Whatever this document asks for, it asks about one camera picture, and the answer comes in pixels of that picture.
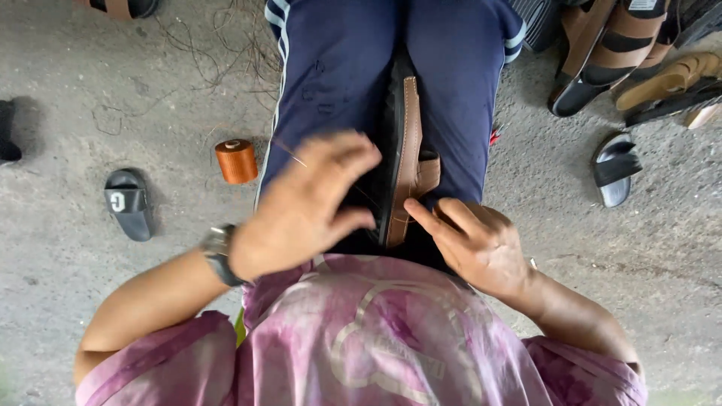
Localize person's left hand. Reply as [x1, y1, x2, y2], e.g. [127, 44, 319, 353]
[228, 131, 384, 283]

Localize person's right hand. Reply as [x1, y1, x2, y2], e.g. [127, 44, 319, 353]
[403, 197, 538, 303]

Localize brown leather strap sandal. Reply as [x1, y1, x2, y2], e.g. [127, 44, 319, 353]
[377, 76, 442, 249]

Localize thin brown sewing thread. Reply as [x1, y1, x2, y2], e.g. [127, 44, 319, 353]
[271, 138, 309, 169]

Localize orange thread spool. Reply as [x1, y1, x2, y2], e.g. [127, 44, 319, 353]
[214, 139, 259, 185]

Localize grey wristwatch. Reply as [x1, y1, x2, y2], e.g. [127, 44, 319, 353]
[201, 223, 249, 288]

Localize pink tie-dye shirt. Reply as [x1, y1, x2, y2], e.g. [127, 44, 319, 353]
[75, 254, 648, 406]

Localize navy striped track trousers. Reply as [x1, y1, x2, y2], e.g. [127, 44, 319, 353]
[254, 0, 526, 271]

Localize plain black slide sandal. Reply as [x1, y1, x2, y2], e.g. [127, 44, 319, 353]
[590, 131, 644, 209]

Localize black slide with white logo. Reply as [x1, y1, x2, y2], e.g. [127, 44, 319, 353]
[104, 167, 155, 242]

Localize tangle of loose threads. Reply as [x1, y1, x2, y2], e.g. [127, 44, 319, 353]
[91, 0, 283, 137]

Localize brown black banded sandal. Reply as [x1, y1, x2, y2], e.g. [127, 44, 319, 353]
[581, 0, 678, 89]
[547, 0, 621, 118]

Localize black ribbed sole sandal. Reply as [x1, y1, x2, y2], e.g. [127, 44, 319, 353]
[508, 0, 566, 53]

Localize tan woven sandal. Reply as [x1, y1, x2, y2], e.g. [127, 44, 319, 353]
[615, 52, 722, 112]

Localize beige sandal tip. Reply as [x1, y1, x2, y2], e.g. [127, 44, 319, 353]
[684, 104, 722, 130]

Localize brown black sandal heel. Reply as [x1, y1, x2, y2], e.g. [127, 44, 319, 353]
[73, 0, 162, 21]

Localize black footwear piece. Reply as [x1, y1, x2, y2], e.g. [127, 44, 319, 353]
[0, 99, 23, 165]

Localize black sandal with dark sole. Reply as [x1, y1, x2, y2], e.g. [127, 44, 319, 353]
[674, 0, 722, 49]

